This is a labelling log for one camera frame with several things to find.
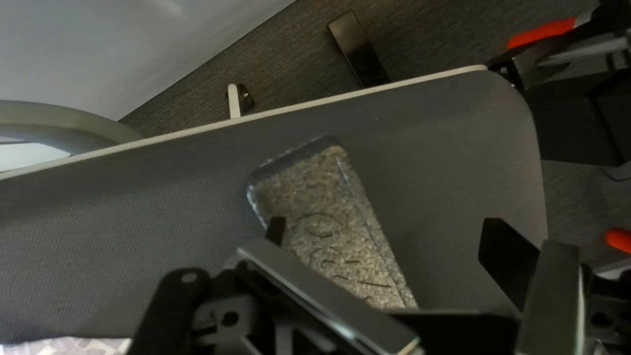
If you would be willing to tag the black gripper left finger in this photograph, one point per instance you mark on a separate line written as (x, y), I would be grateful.
(317, 296)

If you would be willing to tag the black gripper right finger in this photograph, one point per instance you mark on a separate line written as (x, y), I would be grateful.
(553, 302)

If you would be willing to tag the floral patterned cloth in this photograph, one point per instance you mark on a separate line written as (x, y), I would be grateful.
(61, 346)

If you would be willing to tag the grey flat board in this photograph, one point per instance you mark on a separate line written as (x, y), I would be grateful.
(131, 229)

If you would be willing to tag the small white post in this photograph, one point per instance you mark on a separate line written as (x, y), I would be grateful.
(234, 99)

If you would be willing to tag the black flat floor bracket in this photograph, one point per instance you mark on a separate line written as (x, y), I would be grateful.
(358, 46)

